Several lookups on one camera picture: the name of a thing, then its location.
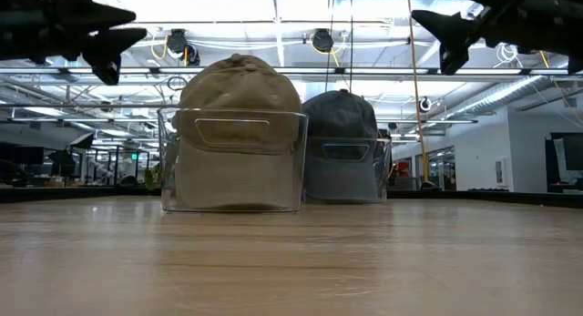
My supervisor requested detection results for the dark monitor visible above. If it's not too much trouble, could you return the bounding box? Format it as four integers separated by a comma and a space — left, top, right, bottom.
544, 132, 583, 193

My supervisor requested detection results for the white column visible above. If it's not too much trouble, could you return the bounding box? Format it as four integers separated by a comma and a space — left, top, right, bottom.
302, 81, 339, 106

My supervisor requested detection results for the clear plastic bin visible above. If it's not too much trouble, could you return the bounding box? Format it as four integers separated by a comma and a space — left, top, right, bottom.
303, 137, 393, 203
158, 107, 311, 213

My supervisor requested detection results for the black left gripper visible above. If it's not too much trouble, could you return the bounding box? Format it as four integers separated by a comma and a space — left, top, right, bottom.
0, 0, 148, 87

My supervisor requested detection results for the black hanging cable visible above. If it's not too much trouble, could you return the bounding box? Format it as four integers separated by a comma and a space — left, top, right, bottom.
323, 0, 336, 93
347, 0, 354, 92

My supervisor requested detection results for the beige cap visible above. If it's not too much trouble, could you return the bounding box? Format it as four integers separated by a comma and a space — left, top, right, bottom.
174, 60, 302, 211
181, 53, 261, 76

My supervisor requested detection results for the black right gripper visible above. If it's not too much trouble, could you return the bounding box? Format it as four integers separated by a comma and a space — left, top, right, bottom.
411, 0, 583, 76

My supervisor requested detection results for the grey cap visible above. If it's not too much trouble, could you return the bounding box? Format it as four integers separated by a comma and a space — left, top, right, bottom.
300, 88, 380, 203

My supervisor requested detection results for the silver ventilation duct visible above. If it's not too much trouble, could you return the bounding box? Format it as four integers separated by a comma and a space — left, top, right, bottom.
448, 74, 583, 117

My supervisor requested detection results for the black ceiling cable reel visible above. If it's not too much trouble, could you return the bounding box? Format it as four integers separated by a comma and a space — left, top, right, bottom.
165, 27, 201, 66
311, 27, 336, 54

